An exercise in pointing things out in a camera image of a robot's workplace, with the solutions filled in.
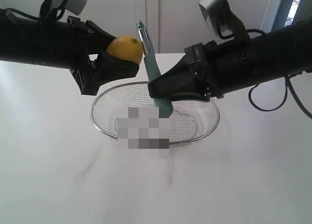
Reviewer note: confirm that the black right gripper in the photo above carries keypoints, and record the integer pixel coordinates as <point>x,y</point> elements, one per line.
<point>208,70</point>

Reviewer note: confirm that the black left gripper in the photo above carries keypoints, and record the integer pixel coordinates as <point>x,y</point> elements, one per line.
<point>69,45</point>

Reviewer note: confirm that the yellow lemon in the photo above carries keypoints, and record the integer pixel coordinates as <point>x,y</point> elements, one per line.
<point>126,48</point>

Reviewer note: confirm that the teal handled vegetable peeler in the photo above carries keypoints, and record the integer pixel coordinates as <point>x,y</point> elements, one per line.
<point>152,69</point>

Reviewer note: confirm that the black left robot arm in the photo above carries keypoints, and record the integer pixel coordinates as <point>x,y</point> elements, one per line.
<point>20,40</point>

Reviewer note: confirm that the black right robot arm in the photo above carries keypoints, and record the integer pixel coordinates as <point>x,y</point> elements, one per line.
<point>283,52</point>

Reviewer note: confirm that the oval metal mesh basket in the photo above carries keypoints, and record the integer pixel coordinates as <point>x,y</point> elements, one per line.
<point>189,122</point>

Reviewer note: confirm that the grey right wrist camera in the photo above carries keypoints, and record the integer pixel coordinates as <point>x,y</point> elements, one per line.
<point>221,20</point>

